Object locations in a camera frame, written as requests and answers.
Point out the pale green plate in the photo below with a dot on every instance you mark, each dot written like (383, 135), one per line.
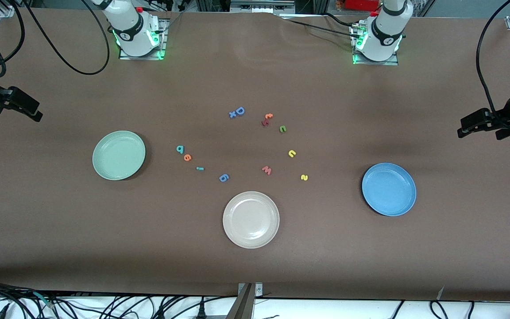
(118, 155)

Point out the blue plate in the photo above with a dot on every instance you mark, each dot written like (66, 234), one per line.
(388, 189)

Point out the red box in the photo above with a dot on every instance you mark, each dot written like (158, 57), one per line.
(361, 4)

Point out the blue foam letter g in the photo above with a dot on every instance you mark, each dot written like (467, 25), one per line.
(221, 177)

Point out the red foam letter w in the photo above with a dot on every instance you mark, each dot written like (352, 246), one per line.
(267, 170)

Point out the blue foam letter D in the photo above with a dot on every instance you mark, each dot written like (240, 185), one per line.
(242, 112)

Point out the beige plate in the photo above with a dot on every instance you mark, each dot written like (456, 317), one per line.
(251, 219)

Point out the silver metal box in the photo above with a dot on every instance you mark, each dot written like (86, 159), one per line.
(261, 6)

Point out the brown table cover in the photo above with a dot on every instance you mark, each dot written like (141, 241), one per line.
(255, 266)

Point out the aluminium profile post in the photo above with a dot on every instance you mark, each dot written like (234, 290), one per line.
(244, 305)

